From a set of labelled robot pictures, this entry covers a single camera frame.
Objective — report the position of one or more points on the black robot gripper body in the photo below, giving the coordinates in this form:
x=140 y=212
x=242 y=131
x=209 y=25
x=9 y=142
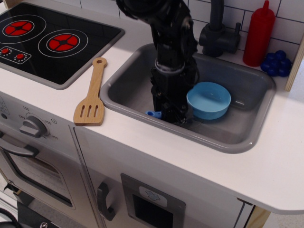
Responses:
x=174 y=87

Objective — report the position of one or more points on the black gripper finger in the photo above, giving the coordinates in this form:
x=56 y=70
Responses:
x=171 y=114
x=159 y=103

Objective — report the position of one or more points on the blue and grey toy spoon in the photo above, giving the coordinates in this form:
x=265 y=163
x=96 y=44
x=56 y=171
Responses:
x=158 y=115

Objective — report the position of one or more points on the light blue plastic bowl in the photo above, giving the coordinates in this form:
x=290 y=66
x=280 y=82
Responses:
x=208 y=100

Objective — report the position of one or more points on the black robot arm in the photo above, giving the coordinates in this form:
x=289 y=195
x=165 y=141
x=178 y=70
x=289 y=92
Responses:
x=175 y=70

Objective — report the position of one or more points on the grey toy sink basin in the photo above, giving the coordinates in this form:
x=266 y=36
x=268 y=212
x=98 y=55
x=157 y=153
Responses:
x=128 y=92

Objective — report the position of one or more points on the dark grey toy faucet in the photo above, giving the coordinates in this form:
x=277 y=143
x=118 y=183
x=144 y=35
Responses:
x=214 y=38

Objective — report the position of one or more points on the wooden slotted spatula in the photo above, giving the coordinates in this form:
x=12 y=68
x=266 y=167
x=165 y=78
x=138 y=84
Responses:
x=91 y=111

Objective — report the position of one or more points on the grey dispenser panel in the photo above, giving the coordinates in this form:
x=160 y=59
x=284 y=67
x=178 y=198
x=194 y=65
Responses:
x=150 y=206

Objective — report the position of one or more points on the blue toy grape bunch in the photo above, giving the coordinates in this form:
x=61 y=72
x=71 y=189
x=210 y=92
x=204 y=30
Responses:
x=276 y=64

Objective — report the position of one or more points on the red squeeze bottle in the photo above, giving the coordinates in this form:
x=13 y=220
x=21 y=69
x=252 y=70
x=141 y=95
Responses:
x=259 y=34

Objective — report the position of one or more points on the black toy stove top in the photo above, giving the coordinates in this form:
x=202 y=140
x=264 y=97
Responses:
x=51 y=47

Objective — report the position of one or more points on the grey oven knob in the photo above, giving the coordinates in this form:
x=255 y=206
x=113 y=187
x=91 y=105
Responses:
x=32 y=126

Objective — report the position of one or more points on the toy oven door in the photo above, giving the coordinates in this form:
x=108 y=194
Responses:
x=55 y=175

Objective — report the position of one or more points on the grey cabinet door handle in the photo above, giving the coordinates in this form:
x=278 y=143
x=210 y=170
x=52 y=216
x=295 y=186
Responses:
x=106 y=212

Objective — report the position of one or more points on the wooden side post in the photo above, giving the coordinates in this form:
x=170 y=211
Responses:
x=296 y=65

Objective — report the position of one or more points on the grey oven door handle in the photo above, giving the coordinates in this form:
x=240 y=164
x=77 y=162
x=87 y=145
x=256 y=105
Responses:
x=26 y=151

